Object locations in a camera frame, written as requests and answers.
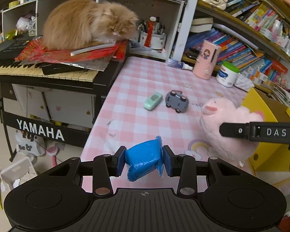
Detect pink plush pig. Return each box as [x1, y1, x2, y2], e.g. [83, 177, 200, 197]
[200, 97, 264, 162]

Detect white jar green lid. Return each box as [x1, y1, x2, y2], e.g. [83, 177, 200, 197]
[216, 61, 239, 88]

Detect yellow cardboard box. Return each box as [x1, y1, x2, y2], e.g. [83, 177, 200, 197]
[242, 88, 290, 171]

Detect black Yamaha keyboard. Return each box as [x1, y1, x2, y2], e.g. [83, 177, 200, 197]
[0, 39, 126, 162]

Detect white pen holder cup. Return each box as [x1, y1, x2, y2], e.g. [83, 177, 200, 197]
[140, 32, 166, 50]

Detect small spray bottle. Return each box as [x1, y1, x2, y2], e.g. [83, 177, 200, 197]
[167, 59, 193, 71]

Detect mint green toy car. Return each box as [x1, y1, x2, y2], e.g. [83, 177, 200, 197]
[143, 92, 163, 111]

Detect row of colourful books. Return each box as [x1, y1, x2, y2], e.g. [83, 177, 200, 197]
[184, 0, 290, 85]

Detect pink checkered tablecloth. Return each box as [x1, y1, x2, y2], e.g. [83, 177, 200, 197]
[80, 55, 290, 199]

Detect grey toy car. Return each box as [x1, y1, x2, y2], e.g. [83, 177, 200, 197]
[165, 91, 189, 113]

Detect red bottle white cap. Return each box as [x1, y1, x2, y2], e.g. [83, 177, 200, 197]
[144, 16, 157, 48]

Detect red paper sheets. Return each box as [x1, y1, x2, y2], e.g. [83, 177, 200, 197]
[15, 37, 128, 71]

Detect orange fluffy cat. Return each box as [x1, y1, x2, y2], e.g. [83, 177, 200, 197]
[42, 0, 138, 50]

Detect pink cylindrical humidifier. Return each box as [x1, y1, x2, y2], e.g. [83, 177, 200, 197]
[192, 40, 221, 80]

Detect blue plastic toy piece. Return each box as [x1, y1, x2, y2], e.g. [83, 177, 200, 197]
[125, 136, 164, 182]

